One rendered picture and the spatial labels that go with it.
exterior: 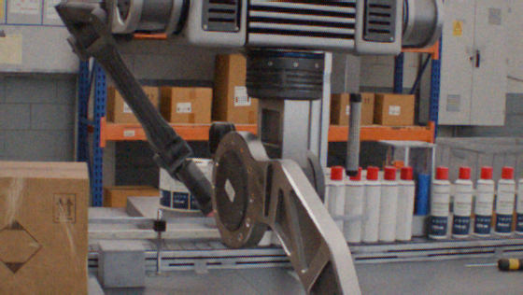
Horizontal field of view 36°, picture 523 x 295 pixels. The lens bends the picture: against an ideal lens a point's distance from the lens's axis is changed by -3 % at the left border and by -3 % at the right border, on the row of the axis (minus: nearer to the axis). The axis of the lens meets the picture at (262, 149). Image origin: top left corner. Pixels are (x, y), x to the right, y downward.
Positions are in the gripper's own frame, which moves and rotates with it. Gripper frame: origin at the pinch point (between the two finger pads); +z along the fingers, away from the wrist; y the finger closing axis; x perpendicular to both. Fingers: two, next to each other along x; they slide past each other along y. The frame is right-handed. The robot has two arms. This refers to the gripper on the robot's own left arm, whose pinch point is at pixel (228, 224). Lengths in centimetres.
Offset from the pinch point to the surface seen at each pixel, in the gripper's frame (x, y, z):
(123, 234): 22.6, 3.0, -14.5
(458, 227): -51, -2, 44
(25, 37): -1, 420, -66
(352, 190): -31.3, -2.6, 13.9
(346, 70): -43, -18, -17
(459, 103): -266, 435, 200
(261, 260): -0.5, -5.7, 11.4
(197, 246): 9.9, -1.0, -0.9
